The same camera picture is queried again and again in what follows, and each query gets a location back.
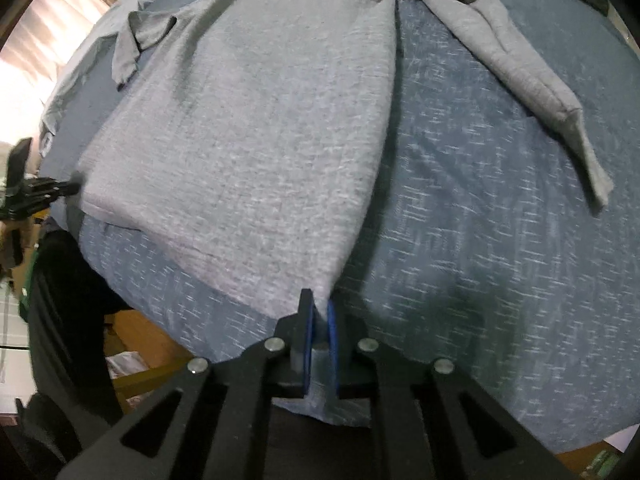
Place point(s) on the grey sweatshirt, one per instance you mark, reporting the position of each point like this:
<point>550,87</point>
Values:
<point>252,149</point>

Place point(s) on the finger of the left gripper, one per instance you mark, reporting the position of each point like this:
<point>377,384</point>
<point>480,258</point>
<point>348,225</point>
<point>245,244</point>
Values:
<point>51,187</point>

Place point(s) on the beige curtain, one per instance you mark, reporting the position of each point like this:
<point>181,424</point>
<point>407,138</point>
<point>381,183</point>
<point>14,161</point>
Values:
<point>41,43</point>

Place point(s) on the dark blue bed sheet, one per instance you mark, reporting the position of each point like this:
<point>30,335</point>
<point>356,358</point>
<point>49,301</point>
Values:
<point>543,309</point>

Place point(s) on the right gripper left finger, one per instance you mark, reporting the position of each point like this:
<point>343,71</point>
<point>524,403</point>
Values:
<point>211,420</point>

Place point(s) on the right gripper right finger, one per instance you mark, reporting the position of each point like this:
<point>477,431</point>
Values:
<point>431,420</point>

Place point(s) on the light grey blanket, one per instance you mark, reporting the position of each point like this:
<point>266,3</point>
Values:
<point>74,73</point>

